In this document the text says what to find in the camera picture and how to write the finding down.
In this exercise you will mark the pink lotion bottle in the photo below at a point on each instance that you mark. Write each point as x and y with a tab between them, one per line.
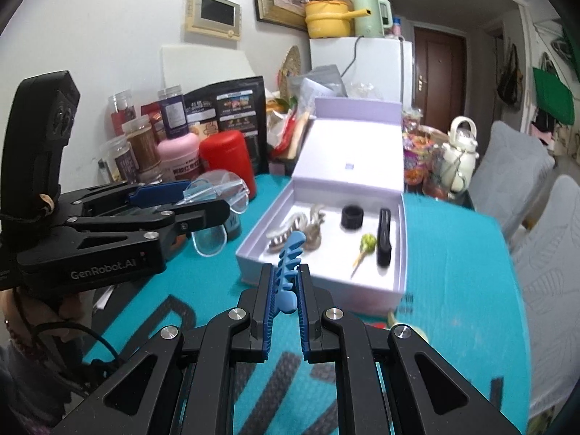
180	159

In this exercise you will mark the beige marbled wavy hair claw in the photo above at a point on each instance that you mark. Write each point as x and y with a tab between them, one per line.
312	230

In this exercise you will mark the green tote bag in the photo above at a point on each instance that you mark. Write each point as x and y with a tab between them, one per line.
554	97

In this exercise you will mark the glass mug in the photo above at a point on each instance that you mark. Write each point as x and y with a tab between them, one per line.
437	176

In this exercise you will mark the woven straw fan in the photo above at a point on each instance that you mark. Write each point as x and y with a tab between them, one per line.
291	66

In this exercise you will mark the yellow saucepan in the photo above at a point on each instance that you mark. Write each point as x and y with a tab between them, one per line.
330	18

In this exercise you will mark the teal bubble mailer mat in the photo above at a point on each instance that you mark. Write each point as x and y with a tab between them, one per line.
461	291

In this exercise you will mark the near grey leaf cushion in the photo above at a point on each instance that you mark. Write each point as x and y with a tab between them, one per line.
546	263

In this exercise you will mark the clear plastic hair clip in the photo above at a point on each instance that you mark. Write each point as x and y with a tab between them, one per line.
224	197

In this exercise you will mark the brown entrance door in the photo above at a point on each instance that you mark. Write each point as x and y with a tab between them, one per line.
440	76

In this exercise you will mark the beige wall intercom panel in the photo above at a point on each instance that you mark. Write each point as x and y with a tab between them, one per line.
216	18

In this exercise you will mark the purple instant noodle cup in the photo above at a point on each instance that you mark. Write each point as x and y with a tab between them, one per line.
418	145

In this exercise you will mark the white mini fridge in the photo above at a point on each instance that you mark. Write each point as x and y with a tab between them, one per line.
385	63

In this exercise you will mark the dark blue bottle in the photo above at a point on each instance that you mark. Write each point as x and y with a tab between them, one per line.
173	112

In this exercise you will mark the yellow green lollipop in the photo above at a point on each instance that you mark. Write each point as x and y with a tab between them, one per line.
367	246

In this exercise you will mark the cream yellow hair claw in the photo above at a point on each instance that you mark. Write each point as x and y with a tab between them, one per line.
392	321

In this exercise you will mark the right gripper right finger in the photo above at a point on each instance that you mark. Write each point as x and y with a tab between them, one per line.
387	383

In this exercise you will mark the black snack pouch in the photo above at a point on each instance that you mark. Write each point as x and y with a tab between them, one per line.
235	105

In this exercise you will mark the green electric kettle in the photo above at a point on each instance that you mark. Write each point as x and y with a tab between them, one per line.
376	20

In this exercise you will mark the far grey leaf cushion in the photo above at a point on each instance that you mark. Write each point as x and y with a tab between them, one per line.
510	176

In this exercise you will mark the grey leaf cushion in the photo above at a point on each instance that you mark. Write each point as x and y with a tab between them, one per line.
510	176
546	263

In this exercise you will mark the white striped hair claw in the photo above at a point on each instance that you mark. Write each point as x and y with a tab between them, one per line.
277	237

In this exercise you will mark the open lavender gift box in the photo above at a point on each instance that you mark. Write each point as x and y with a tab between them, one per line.
352	163

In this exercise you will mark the red cylindrical canister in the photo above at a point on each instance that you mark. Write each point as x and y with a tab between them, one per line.
228	151

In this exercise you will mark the black long hair claw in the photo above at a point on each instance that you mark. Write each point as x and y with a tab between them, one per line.
384	247

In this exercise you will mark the blue fishbone clip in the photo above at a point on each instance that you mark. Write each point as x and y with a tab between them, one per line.
282	287

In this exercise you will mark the cream white kettle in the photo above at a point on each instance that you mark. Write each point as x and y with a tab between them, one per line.
460	154

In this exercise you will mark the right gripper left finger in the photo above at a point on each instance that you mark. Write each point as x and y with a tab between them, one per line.
183	383

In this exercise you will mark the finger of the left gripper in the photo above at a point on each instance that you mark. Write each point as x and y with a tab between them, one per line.
136	192
181	219

